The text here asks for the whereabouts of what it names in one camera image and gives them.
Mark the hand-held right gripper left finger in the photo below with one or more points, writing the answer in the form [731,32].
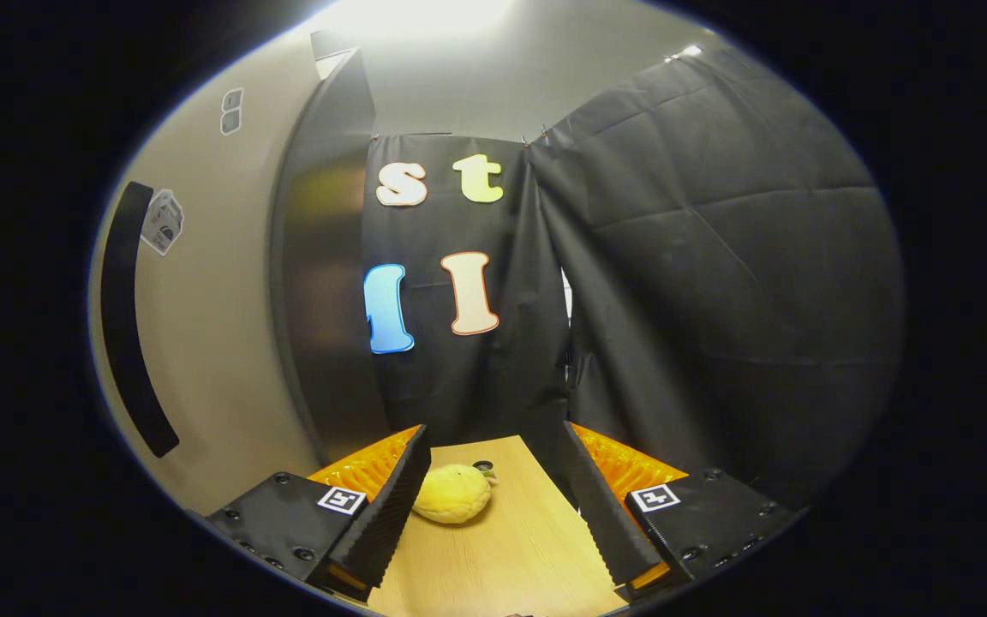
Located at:
[391,506]

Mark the ceiling light panel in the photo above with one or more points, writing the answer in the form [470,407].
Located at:
[416,13]

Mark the grey cabinet door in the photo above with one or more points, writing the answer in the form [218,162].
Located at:
[219,343]

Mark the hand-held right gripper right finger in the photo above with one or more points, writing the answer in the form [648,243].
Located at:
[601,514]

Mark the black backdrop cloth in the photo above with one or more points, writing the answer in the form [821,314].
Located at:
[716,257]

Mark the yellow toy fruit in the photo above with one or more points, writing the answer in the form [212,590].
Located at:
[451,495]

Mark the grey shoe cabinet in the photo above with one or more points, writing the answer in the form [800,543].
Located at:
[322,257]

